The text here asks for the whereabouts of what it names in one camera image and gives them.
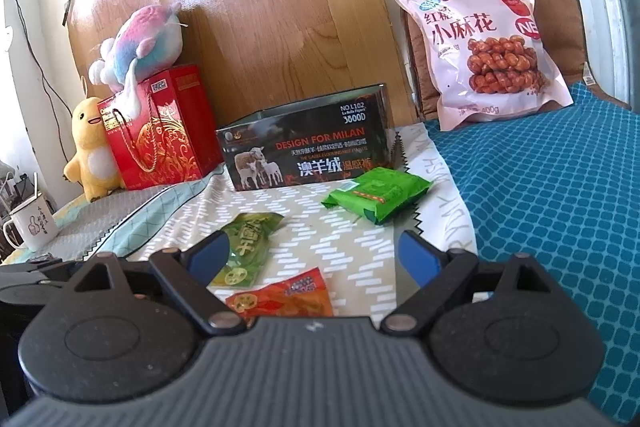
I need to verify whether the brown cushion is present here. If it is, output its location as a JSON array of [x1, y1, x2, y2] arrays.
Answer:
[[401, 0, 630, 120]]

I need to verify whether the red gift box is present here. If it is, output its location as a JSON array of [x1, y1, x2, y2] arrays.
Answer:
[[98, 65, 222, 190]]

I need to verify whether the black sheep print box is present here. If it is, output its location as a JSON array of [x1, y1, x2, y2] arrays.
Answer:
[[217, 83, 393, 191]]

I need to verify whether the teal blue mat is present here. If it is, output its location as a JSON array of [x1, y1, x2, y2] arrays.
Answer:
[[425, 83, 639, 424]]

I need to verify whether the black wall cable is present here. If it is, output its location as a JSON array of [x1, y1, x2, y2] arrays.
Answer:
[[2, 0, 76, 163]]

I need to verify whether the yellow duck plush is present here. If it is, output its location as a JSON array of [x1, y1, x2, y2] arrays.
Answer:
[[63, 96, 125, 202]]

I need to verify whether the red orange snack packet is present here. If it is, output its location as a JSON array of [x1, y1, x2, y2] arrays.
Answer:
[[226, 268, 333, 320]]

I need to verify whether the patterned bed sheet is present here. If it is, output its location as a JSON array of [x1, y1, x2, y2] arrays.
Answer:
[[0, 120, 482, 323]]

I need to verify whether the pink snack bag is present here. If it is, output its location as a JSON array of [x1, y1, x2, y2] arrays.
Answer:
[[396, 0, 573, 131]]

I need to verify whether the bright green snack packet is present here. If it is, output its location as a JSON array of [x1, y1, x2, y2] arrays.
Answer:
[[321, 167, 433, 225]]

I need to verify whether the white enamel mug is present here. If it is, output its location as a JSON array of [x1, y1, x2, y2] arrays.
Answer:
[[2, 192, 60, 251]]

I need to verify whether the dark green snack packet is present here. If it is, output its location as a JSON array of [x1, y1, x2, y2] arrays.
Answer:
[[209, 212, 284, 288]]

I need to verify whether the pastel plush toy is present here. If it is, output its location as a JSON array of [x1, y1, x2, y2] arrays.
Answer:
[[89, 3, 186, 119]]

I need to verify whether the wooden headboard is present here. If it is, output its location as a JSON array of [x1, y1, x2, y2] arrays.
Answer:
[[67, 0, 418, 126]]

